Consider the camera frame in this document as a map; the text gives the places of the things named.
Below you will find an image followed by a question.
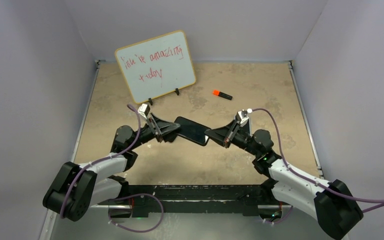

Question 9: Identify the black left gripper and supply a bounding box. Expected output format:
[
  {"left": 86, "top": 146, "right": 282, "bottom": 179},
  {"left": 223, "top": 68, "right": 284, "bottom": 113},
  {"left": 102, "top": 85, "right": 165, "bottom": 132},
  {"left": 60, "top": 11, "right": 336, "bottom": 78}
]
[{"left": 129, "top": 113, "right": 181, "bottom": 151}]

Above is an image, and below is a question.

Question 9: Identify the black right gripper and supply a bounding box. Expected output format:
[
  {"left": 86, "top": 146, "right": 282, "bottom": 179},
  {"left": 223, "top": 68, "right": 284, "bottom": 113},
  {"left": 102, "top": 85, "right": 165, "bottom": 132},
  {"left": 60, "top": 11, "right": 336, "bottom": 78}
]
[{"left": 204, "top": 119, "right": 260, "bottom": 157}]

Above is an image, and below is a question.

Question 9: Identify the black phone case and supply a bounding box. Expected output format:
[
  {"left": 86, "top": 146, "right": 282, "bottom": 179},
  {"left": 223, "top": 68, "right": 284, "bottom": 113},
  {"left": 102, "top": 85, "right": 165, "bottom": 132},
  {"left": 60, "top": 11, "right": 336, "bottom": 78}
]
[{"left": 173, "top": 116, "right": 212, "bottom": 147}]

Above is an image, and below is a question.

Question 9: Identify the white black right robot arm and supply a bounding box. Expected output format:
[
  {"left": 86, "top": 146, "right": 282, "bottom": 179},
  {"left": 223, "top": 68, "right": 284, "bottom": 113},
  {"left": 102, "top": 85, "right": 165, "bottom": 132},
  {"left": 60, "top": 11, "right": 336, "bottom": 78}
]
[{"left": 204, "top": 120, "right": 364, "bottom": 240}]

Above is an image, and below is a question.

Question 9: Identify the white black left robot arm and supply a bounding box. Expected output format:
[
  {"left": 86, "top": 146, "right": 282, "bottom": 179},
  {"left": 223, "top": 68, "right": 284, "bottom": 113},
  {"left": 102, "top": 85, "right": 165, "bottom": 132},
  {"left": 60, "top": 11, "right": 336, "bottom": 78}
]
[{"left": 42, "top": 113, "right": 181, "bottom": 222}]

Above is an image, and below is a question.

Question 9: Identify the orange capped black marker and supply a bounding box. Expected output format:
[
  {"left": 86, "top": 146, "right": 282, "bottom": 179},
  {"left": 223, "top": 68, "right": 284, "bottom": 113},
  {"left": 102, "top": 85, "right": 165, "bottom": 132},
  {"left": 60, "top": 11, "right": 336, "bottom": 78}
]
[{"left": 212, "top": 90, "right": 233, "bottom": 101}]

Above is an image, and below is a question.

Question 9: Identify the yellow framed whiteboard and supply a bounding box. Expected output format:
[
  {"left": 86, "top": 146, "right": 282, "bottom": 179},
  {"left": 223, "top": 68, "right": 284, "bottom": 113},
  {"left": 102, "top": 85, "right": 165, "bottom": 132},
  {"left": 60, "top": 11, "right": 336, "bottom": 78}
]
[{"left": 114, "top": 30, "right": 197, "bottom": 104}]

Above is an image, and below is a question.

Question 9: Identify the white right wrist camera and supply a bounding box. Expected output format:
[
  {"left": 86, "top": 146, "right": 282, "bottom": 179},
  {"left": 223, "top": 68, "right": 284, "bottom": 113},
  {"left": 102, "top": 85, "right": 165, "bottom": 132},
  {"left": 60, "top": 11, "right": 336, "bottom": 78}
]
[{"left": 235, "top": 109, "right": 249, "bottom": 127}]

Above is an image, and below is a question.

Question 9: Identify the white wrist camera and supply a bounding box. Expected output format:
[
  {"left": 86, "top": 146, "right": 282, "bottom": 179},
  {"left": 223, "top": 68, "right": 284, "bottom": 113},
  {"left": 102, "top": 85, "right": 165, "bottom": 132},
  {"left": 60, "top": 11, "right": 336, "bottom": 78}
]
[
  {"left": 137, "top": 103, "right": 151, "bottom": 121},
  {"left": 235, "top": 109, "right": 249, "bottom": 127}
]

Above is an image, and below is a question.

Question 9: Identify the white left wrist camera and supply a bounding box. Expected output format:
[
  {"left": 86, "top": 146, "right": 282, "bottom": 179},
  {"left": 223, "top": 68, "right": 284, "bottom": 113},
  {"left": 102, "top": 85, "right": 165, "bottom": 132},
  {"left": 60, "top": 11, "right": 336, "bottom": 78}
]
[{"left": 137, "top": 103, "right": 151, "bottom": 121}]

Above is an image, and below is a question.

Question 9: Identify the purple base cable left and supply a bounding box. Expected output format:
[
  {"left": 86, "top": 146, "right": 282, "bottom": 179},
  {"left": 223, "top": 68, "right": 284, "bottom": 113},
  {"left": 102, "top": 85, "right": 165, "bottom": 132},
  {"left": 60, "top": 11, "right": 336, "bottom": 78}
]
[{"left": 107, "top": 193, "right": 165, "bottom": 234}]

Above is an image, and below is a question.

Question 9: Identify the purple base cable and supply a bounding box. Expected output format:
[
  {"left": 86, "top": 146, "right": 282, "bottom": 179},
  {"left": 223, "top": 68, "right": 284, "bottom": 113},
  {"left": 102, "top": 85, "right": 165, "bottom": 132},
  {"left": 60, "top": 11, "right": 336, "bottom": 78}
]
[
  {"left": 107, "top": 193, "right": 165, "bottom": 234},
  {"left": 262, "top": 205, "right": 294, "bottom": 226}
]

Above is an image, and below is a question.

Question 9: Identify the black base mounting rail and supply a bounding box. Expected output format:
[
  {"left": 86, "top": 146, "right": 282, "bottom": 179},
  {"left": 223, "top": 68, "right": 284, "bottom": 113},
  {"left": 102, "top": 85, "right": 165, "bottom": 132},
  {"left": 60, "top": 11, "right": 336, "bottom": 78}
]
[{"left": 98, "top": 184, "right": 290, "bottom": 221}]

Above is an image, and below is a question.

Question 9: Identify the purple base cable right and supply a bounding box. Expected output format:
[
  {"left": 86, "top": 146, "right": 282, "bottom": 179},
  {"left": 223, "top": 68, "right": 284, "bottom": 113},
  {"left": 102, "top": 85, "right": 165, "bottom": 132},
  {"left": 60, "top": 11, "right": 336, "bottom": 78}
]
[{"left": 262, "top": 205, "right": 294, "bottom": 226}]

